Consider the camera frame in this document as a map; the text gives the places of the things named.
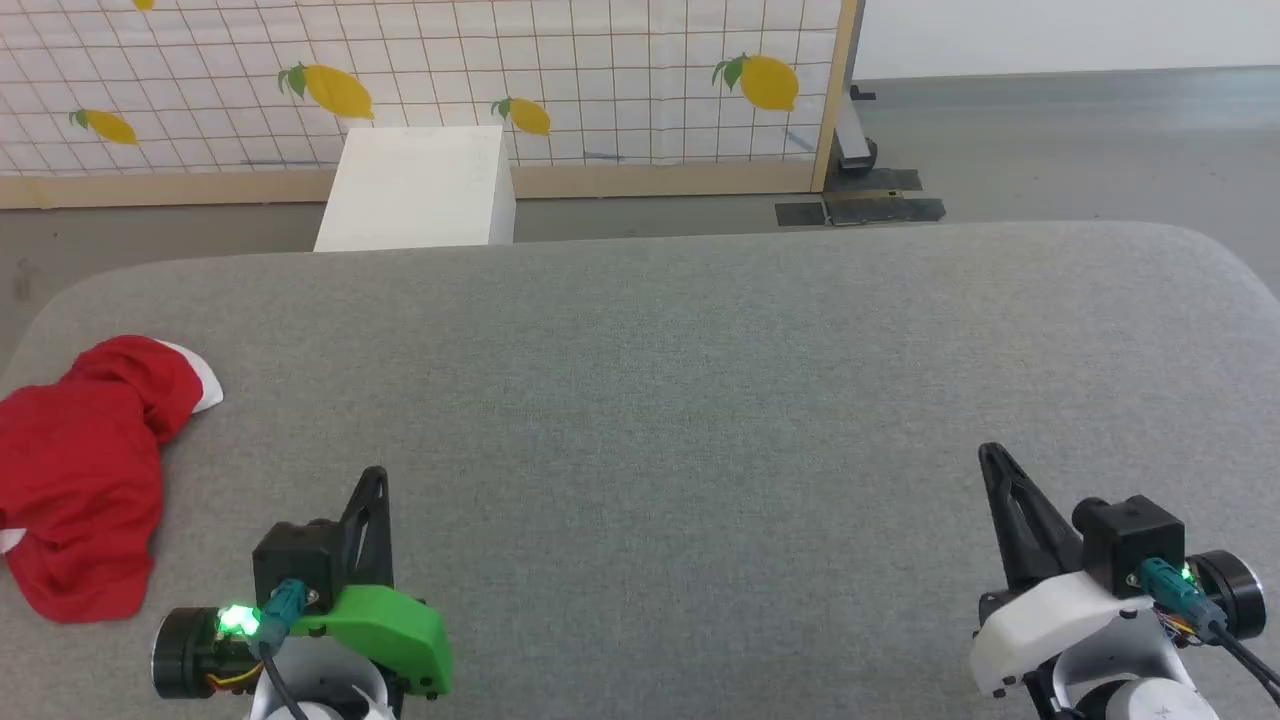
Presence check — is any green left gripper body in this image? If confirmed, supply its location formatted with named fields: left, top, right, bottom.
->
left=288, top=584, right=453, bottom=699

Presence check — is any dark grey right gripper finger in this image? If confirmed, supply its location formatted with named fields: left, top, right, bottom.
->
left=977, top=441, right=1087, bottom=592

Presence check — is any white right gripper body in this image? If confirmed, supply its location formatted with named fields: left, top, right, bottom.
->
left=968, top=569, right=1153, bottom=699

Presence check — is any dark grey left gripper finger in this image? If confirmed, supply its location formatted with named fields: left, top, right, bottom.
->
left=337, top=466, right=395, bottom=594

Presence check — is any red cloth garment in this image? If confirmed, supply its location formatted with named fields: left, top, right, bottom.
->
left=0, top=335, right=225, bottom=624

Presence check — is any white box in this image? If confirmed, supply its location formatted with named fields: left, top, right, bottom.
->
left=313, top=125, right=518, bottom=253

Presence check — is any grey metal partition foot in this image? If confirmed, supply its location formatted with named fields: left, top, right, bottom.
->
left=833, top=84, right=881, bottom=179

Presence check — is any lemon print partition panel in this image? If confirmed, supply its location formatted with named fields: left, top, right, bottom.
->
left=0, top=0, right=865, bottom=210

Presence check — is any left black cable teal connector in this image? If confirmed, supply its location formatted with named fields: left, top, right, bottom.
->
left=257, top=579, right=311, bottom=720

